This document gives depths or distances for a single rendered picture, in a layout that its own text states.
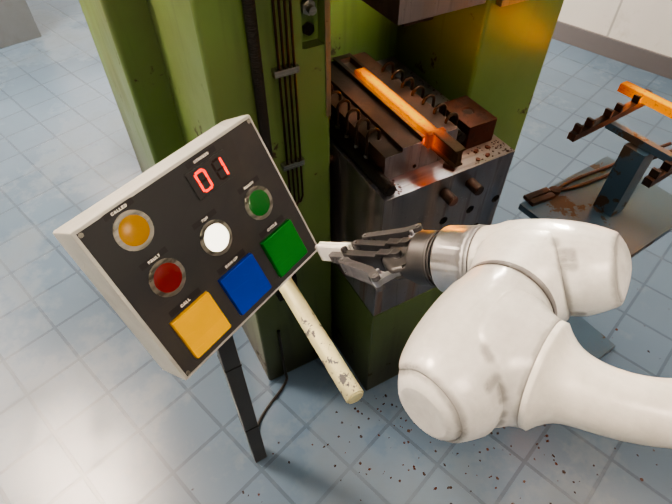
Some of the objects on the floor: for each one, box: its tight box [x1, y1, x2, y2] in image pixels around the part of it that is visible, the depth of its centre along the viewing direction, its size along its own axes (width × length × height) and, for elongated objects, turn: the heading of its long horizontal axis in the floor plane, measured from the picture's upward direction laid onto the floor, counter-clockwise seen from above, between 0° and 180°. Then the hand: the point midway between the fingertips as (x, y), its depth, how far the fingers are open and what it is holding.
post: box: [217, 335, 267, 463], centre depth 124 cm, size 4×4×108 cm
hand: (336, 252), depth 80 cm, fingers closed
